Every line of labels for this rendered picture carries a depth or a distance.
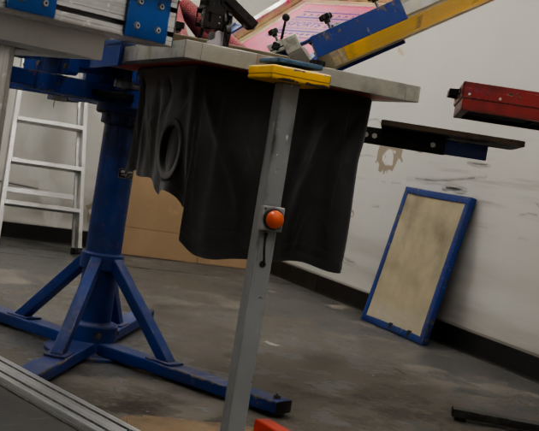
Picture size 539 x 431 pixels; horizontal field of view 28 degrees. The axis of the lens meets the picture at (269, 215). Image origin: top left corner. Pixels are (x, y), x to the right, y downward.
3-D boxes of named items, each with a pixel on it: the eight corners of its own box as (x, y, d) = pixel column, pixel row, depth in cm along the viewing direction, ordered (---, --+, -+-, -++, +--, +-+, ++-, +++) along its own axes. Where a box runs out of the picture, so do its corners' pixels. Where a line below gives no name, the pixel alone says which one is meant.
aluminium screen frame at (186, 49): (418, 103, 250) (421, 86, 250) (183, 56, 226) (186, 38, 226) (282, 98, 322) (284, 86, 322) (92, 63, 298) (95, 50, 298)
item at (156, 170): (209, 213, 244) (231, 71, 242) (173, 208, 241) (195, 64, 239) (150, 194, 286) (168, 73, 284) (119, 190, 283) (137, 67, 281)
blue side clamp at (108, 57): (136, 68, 272) (140, 41, 272) (117, 65, 270) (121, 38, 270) (106, 70, 300) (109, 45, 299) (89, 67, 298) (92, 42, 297)
